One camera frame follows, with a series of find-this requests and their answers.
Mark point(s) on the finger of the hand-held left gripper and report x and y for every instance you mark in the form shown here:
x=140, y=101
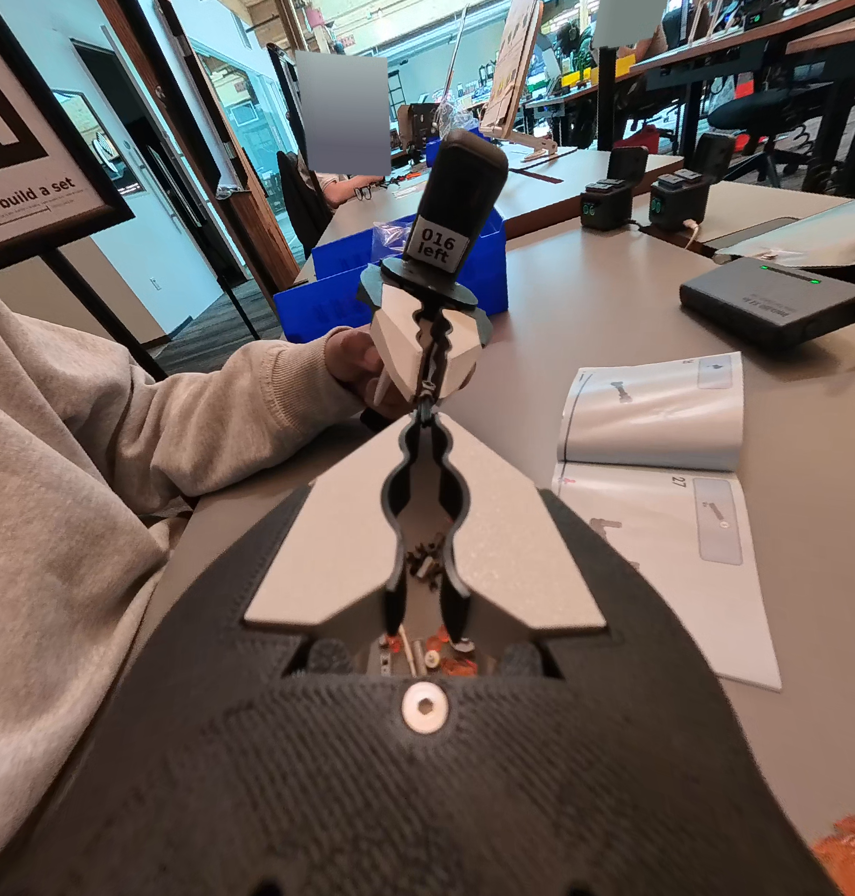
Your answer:
x=459, y=343
x=396, y=336

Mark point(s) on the black framed sign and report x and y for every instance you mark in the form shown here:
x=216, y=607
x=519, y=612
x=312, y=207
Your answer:
x=21, y=161

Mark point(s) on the black lego claw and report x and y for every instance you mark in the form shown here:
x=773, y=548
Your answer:
x=415, y=553
x=434, y=563

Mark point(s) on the black office chair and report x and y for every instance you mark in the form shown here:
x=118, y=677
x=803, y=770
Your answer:
x=756, y=112
x=301, y=203

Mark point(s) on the transparent orange lego flame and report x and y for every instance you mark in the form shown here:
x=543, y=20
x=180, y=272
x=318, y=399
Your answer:
x=847, y=861

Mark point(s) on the grey lego connector rod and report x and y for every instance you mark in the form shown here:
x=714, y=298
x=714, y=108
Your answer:
x=426, y=402

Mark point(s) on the orange round lego stud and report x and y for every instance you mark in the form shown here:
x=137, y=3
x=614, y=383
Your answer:
x=441, y=637

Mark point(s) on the dark grey device box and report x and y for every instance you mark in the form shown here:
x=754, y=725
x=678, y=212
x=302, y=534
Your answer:
x=770, y=301

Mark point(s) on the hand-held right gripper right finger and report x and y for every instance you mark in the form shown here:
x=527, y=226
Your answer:
x=525, y=560

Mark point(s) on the person's left forearm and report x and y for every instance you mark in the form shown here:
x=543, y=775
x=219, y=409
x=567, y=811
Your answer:
x=245, y=413

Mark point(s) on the blue storage bin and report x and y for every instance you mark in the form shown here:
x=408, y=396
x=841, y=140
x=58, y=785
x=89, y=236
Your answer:
x=315, y=308
x=483, y=273

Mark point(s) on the lego instruction booklet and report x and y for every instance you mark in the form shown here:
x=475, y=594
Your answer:
x=651, y=490

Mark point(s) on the black eyeglasses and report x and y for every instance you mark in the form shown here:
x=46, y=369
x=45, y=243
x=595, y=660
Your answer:
x=366, y=192

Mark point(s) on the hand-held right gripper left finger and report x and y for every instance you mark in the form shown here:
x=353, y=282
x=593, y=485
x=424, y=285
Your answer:
x=315, y=560

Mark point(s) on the black easel stand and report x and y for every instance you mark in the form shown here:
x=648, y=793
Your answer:
x=105, y=315

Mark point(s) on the clear plastic bag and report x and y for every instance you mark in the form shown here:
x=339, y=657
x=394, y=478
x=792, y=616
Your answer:
x=392, y=238

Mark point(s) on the wooden stand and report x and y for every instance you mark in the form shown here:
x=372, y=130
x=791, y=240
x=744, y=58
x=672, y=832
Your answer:
x=511, y=84

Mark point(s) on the black charging case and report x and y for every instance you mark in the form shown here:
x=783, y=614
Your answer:
x=686, y=185
x=613, y=192

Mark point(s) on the person's left hand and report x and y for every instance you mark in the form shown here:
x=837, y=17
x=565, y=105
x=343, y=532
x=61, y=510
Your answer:
x=350, y=357

